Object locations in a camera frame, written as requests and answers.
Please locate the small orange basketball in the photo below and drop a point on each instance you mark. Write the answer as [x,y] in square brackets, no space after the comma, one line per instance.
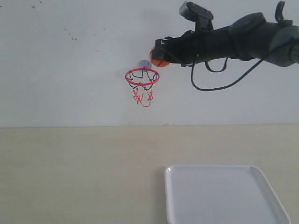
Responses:
[159,63]

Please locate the white rectangular tray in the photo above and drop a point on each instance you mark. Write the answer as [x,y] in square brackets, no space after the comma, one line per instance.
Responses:
[221,194]

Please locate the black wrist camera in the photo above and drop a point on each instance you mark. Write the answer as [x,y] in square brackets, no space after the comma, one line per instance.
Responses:
[200,16]

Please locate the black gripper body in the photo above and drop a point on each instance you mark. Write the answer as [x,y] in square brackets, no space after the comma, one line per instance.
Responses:
[199,47]

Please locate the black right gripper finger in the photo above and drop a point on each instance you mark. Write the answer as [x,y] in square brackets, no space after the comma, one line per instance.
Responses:
[171,59]

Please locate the black and red net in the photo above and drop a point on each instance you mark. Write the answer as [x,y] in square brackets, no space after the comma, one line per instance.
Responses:
[142,81]

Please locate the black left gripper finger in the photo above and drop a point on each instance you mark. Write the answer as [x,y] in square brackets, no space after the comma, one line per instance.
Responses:
[162,46]

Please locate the clear blue suction cup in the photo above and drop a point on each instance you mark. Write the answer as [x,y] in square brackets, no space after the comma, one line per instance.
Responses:
[145,64]

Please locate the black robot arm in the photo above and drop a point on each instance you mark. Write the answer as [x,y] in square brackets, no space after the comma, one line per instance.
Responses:
[250,37]

